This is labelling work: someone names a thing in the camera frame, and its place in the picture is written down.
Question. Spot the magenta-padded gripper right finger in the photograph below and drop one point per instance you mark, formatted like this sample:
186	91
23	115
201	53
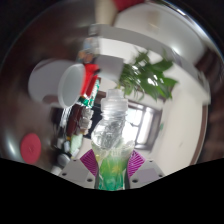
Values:
146	172

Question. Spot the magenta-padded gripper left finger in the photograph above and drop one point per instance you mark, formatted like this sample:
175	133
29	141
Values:
78	173

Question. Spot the clear green-label drink bottle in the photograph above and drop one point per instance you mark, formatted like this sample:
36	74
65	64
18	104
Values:
111	133

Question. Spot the grey ball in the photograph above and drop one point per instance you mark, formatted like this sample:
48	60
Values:
56	170
64	160

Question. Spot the pale green booklet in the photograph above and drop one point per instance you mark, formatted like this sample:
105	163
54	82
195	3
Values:
75	143

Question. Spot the flat round red coaster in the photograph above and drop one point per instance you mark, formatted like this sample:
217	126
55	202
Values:
30	148

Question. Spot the black flat case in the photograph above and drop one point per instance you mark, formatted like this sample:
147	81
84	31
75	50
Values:
59	121

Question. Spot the green white packet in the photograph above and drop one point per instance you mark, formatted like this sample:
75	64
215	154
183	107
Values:
91	96

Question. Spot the white mug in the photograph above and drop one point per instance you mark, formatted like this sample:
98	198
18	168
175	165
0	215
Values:
46	83

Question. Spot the red plastic basket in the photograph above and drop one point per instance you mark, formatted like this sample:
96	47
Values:
90	76

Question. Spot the small potted green plant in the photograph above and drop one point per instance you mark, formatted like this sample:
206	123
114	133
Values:
110	68

